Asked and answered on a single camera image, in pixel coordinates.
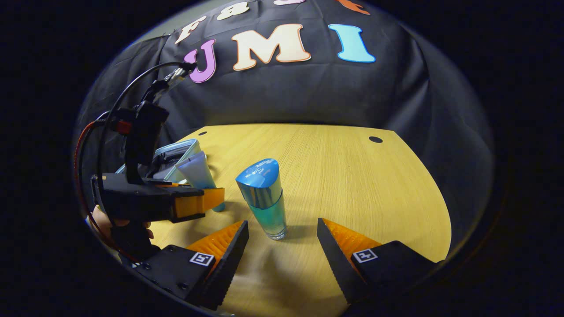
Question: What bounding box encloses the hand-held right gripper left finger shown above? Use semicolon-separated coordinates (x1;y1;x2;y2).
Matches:
132;220;249;311

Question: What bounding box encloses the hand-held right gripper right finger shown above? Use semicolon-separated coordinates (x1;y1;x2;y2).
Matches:
316;217;441;304

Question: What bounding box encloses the blue skin care tube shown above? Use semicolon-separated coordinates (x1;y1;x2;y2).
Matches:
175;151;226;213

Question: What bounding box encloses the light blue suitcase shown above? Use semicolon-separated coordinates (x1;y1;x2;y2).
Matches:
115;139;208;183

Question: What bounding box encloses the blue green skin care bottle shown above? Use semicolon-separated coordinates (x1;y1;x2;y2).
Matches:
235;158;288;240

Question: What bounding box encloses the red gripper cable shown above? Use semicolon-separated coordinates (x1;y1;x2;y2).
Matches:
73;119;141;263

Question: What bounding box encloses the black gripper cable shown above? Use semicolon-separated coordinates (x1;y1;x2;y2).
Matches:
96;62;197;181

